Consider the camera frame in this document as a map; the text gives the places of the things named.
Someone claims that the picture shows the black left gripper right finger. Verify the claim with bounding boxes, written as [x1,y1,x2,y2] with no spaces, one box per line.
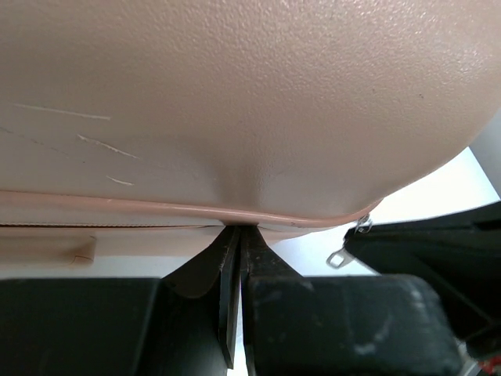
[240,226,462,375]

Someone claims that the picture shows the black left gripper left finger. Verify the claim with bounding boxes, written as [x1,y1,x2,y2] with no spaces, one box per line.
[1,226,240,375]

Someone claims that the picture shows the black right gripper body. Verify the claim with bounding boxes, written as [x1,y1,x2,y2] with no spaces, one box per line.
[344,203,500,360]

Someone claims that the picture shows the pink hard-shell suitcase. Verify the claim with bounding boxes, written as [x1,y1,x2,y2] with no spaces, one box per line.
[1,1,500,269]

